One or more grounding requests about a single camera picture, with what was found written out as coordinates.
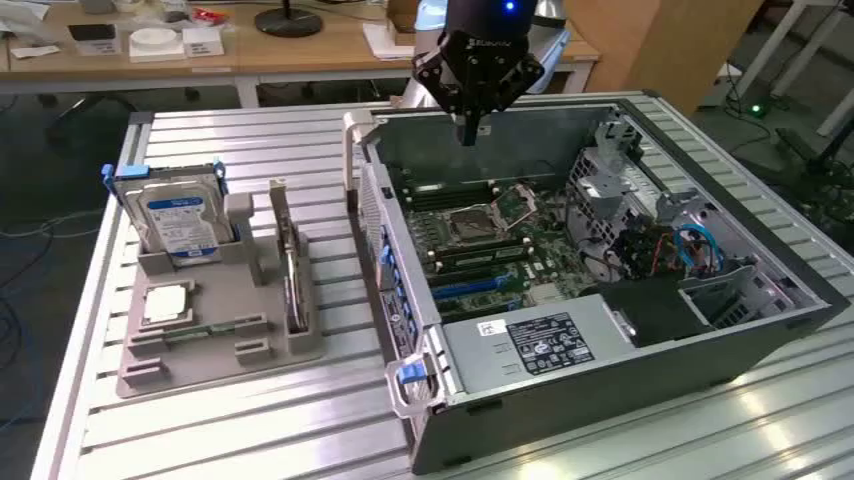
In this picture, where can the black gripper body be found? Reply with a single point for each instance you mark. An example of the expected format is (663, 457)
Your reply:
(487, 55)

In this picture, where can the graphics card with black fan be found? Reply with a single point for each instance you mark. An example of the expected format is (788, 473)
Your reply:
(294, 280)

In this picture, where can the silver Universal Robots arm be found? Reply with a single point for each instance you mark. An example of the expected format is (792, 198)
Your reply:
(417, 97)

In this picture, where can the white paper stack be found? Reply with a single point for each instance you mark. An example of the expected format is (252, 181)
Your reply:
(383, 42)

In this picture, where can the brown cardboard box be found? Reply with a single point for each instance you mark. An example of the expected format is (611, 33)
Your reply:
(402, 17)

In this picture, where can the wooden cabinet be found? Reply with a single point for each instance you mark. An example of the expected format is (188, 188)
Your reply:
(667, 50)

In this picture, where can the black round lamp base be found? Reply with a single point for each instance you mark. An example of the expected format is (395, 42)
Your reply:
(288, 22)

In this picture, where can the open socket cover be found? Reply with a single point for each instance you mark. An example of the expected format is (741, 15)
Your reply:
(515, 206)

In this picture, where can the perforated metal drive cage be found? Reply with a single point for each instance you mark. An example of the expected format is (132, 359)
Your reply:
(601, 200)

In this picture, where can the CPU socket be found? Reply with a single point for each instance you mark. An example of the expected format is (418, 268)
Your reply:
(473, 225)

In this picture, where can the small white labelled box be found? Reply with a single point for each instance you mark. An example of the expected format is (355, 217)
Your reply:
(202, 42)

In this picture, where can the green indicator light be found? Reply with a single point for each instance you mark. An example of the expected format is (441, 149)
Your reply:
(757, 108)

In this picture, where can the red packet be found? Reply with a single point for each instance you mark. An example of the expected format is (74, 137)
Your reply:
(207, 16)

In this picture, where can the RAM stick with white label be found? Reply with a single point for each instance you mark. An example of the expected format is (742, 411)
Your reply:
(481, 255)

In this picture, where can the green motherboard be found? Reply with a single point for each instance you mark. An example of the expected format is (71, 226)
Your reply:
(543, 260)

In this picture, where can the blue slot retainer strip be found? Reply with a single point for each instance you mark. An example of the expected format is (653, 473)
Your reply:
(394, 280)

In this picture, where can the white box with round bowl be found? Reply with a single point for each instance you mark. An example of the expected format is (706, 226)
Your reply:
(156, 45)

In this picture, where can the blue expansion slot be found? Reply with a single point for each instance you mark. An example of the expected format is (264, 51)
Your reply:
(467, 289)

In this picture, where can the silver chipset heat sink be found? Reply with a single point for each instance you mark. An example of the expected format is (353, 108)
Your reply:
(547, 295)

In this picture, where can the black stand legs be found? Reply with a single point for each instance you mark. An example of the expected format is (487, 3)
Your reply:
(824, 155)

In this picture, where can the hard disk in blue caddy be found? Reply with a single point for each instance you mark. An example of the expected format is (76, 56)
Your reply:
(176, 220)

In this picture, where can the white box with black top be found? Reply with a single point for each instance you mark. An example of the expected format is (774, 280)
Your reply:
(95, 40)

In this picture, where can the black office chair base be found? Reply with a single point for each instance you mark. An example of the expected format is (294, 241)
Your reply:
(87, 107)

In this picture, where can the metal disk bay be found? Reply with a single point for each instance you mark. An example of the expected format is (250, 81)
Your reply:
(734, 295)

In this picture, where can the grey parts rack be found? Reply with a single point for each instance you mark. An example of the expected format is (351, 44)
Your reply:
(227, 310)

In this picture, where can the grey power supply unit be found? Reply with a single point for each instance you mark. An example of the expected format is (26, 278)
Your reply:
(481, 360)

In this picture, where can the wooden desk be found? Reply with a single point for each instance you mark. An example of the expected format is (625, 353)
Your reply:
(40, 70)

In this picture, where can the white paper card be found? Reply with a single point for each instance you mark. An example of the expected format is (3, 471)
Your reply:
(35, 51)

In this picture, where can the blue case latch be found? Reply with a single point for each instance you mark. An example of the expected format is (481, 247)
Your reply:
(409, 375)

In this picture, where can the silver CPU chip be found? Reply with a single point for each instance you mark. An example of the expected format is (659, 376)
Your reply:
(166, 304)

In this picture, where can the green RAM stick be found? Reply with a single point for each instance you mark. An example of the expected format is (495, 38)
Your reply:
(200, 332)

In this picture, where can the open dark grey PC case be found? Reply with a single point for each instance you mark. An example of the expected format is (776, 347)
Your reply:
(601, 400)

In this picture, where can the white table frame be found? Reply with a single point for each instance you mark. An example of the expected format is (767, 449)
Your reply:
(794, 45)

